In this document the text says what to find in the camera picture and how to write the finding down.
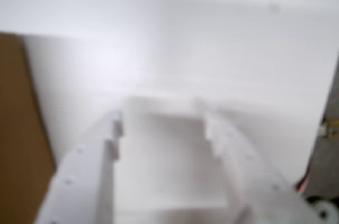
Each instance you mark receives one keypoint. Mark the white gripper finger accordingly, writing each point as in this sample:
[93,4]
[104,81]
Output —
[84,176]
[257,181]

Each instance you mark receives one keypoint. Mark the brown cardboard box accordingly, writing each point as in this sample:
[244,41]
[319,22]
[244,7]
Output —
[18,128]

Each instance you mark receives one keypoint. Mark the pale round caster wheel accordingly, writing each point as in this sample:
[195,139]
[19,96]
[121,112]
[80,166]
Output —
[324,212]

